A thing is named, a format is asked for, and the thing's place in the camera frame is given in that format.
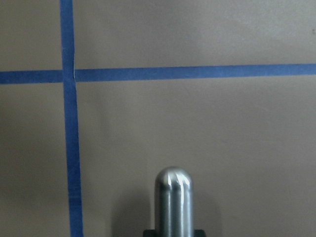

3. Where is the steel muddler black tip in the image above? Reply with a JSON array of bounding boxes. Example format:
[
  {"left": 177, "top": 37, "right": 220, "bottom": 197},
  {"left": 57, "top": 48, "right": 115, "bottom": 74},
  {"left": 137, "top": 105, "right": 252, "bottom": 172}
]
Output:
[{"left": 155, "top": 166, "right": 194, "bottom": 237}]

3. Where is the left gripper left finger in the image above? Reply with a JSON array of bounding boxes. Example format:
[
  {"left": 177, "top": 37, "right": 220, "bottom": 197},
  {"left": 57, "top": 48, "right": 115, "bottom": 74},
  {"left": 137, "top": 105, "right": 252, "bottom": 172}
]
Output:
[{"left": 143, "top": 230, "right": 156, "bottom": 237}]

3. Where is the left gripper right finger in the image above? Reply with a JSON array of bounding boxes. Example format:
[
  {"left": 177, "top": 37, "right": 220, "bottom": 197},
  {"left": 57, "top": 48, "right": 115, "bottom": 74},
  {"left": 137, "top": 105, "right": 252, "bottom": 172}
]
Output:
[{"left": 194, "top": 229, "right": 205, "bottom": 237}]

